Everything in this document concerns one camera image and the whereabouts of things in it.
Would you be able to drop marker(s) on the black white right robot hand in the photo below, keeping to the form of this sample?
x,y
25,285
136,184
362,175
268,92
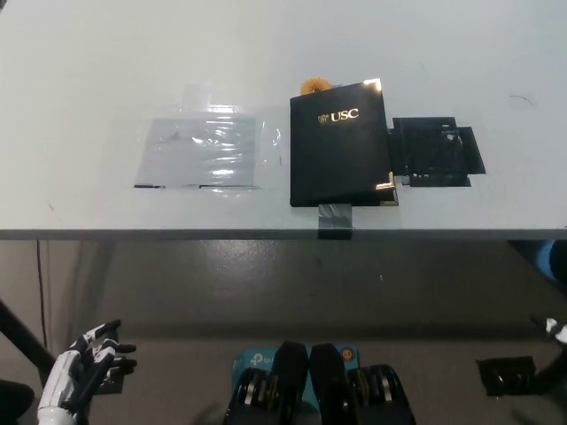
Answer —
x,y
556,328

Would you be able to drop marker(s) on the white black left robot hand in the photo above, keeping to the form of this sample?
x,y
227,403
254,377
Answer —
x,y
62,380

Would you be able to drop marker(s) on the black USC diary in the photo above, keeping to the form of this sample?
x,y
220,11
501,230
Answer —
x,y
336,155

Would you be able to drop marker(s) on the blue object under desk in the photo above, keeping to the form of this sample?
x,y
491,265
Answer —
x,y
544,261

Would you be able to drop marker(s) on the black tape patch on desk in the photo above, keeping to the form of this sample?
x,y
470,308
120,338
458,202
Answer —
x,y
429,150

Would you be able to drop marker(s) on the small black floor patch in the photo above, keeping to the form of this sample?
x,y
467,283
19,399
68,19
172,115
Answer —
x,y
111,384

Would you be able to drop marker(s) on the black slanted stand bar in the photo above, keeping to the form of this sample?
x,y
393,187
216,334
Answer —
x,y
22,336

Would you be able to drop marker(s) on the large black floor patch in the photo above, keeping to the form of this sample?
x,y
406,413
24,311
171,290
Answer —
x,y
507,376

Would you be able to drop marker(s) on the teal TP-Link box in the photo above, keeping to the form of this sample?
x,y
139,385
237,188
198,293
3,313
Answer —
x,y
254,360

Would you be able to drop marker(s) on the clear plastic tape sheet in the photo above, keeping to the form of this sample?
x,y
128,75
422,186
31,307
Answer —
x,y
199,150

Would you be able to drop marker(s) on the grey duct tape strip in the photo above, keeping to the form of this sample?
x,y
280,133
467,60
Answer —
x,y
335,219

